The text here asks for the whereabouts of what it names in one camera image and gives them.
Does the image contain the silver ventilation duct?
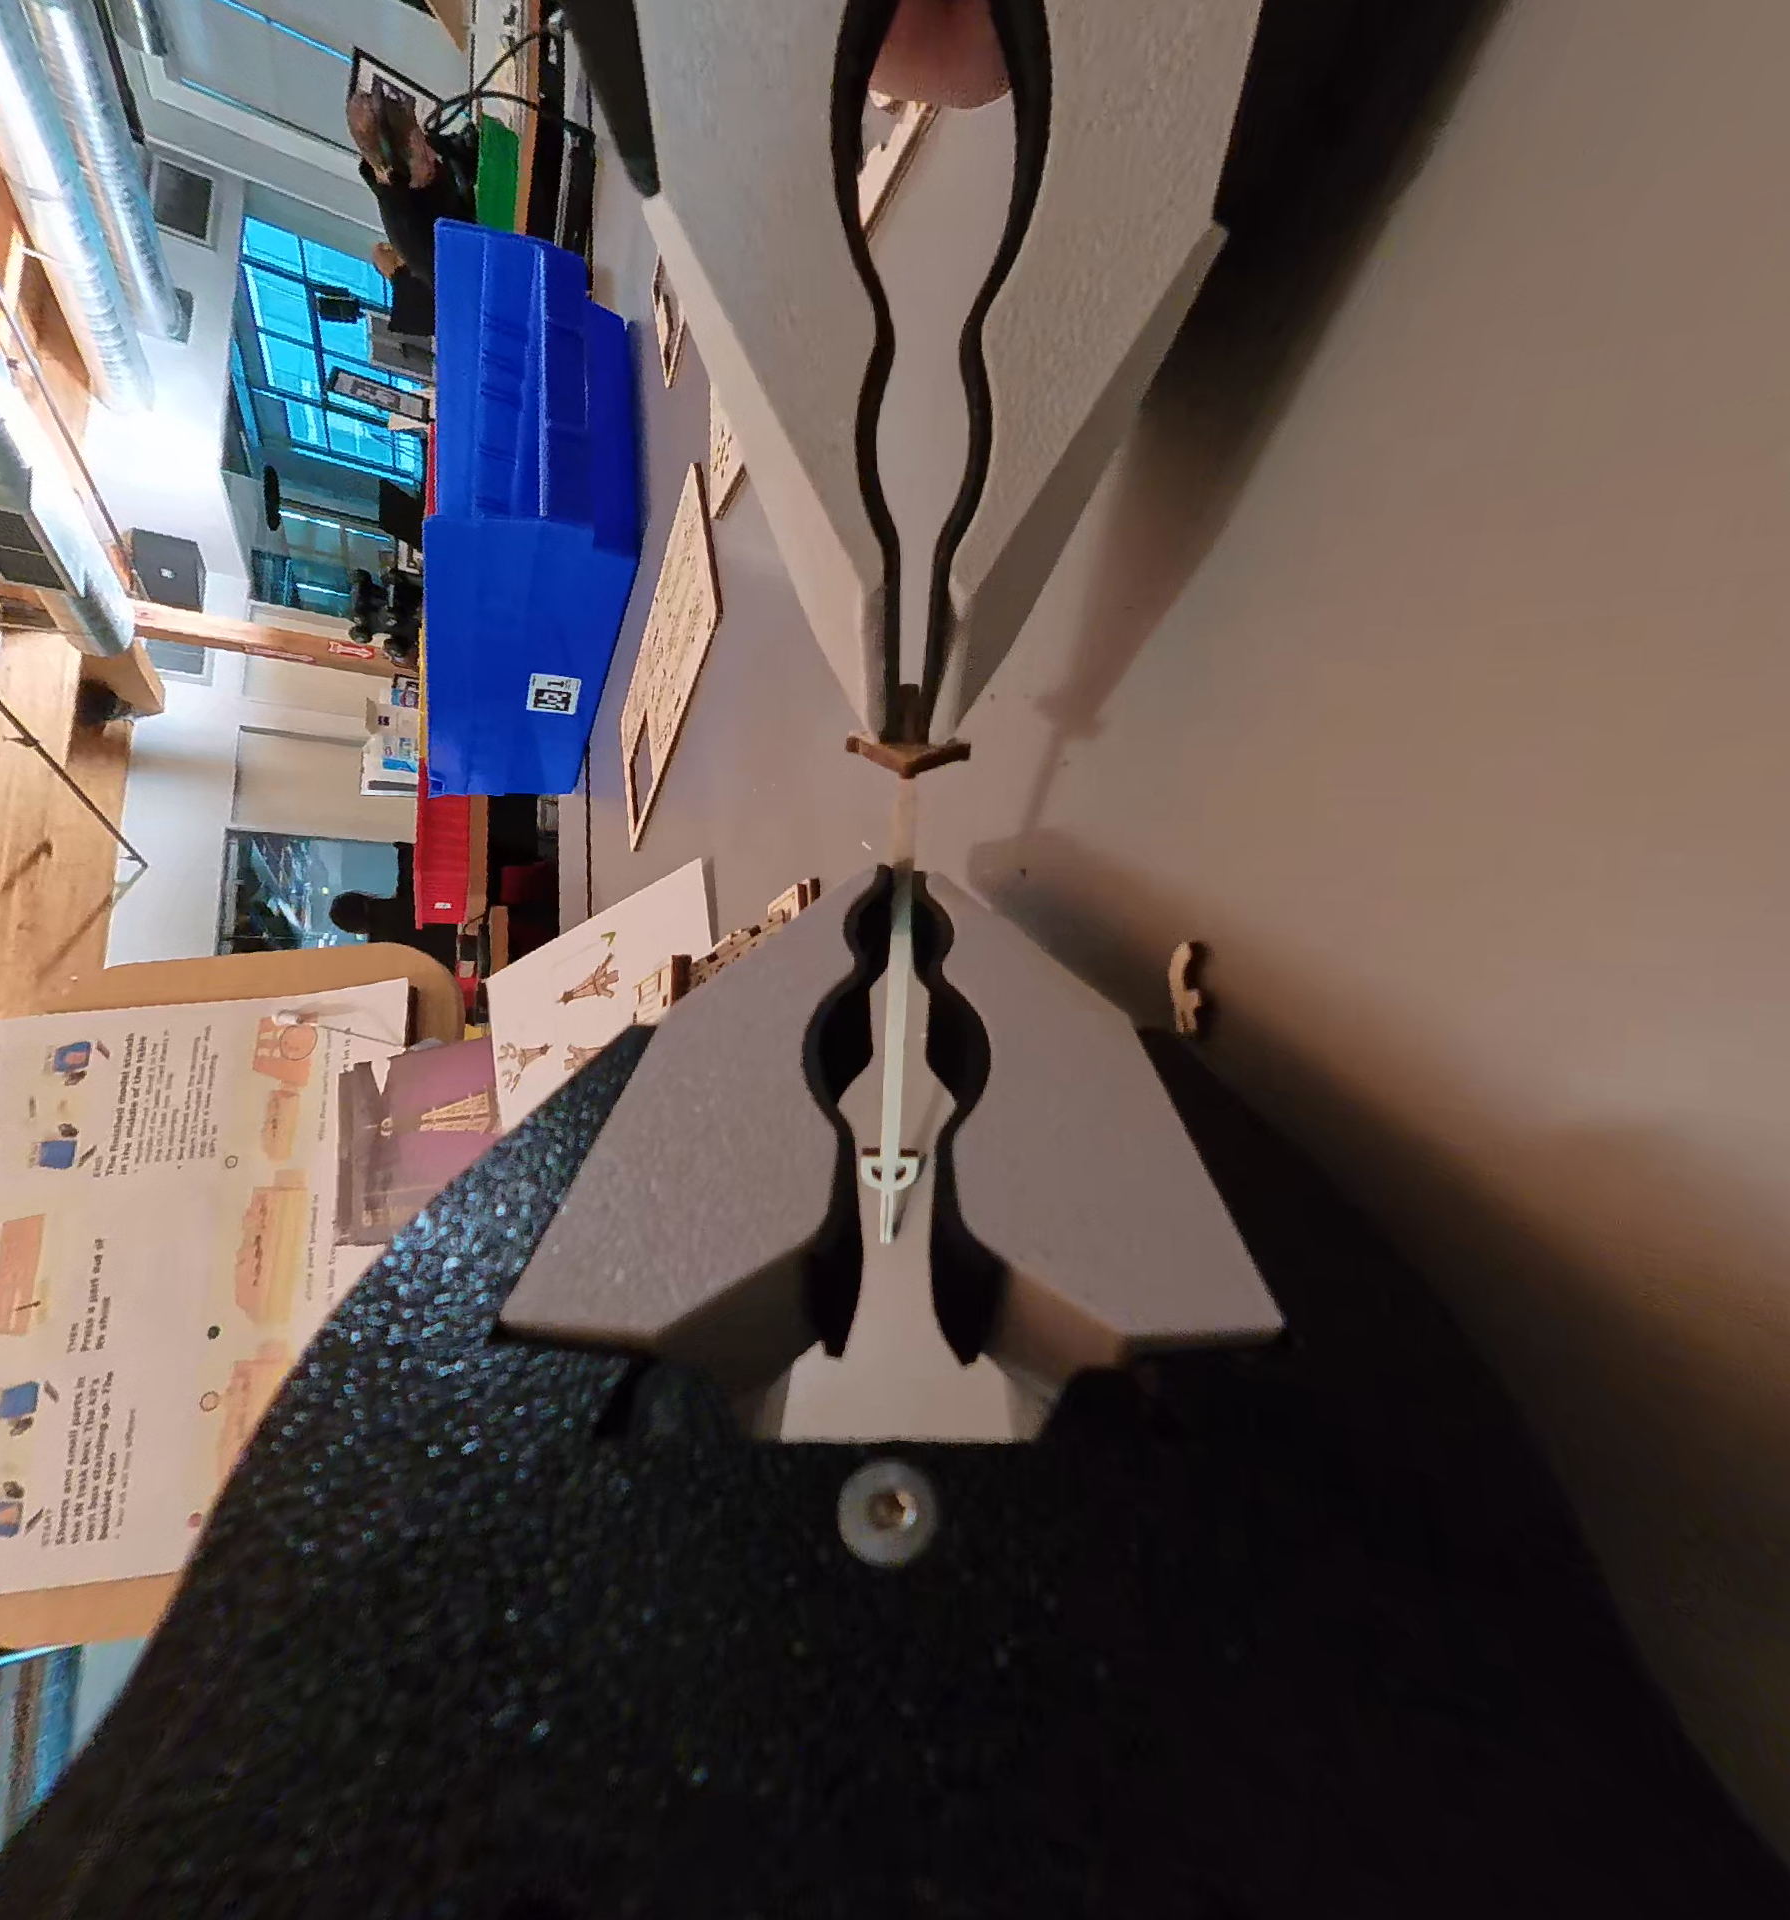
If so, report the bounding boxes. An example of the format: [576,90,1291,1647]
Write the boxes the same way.
[0,225,138,662]
[0,0,196,344]

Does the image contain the metal vent grille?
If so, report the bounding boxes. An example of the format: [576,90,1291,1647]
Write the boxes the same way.
[0,494,78,593]

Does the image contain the printed instruction sheet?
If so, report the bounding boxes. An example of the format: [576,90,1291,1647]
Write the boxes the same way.
[0,977,414,1605]

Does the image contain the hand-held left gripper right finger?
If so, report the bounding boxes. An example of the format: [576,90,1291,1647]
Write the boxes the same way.
[908,870,1291,1440]

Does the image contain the thin wooden tower spire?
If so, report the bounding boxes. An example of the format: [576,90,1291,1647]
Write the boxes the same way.
[862,686,928,1248]

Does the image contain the instruction booklet on clipboard stand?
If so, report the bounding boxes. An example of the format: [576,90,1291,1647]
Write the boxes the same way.
[0,936,465,1652]

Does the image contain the purple tower picture card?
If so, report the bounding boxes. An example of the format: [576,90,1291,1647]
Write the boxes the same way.
[332,1046,508,1250]

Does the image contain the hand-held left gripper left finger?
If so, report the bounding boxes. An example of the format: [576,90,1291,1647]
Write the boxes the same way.
[500,863,897,1440]

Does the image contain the red plastic bin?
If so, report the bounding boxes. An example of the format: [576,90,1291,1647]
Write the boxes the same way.
[414,793,481,931]

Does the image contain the white instruction booklet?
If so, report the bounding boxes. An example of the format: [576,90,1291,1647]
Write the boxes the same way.
[486,858,720,1129]

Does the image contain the wooden parts sheet with arches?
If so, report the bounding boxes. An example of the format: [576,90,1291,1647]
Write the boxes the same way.
[704,90,942,521]

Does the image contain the large glass window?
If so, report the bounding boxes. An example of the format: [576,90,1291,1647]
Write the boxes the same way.
[228,210,432,482]

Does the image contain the wooden sheet with rectangular cut-out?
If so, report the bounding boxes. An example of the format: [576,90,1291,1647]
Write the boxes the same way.
[622,461,727,854]

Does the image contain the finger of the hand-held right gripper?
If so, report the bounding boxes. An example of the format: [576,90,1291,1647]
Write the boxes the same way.
[926,0,1267,733]
[638,0,920,737]

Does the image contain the wooden tower model section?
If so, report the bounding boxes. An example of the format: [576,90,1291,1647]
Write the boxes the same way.
[632,883,825,1024]

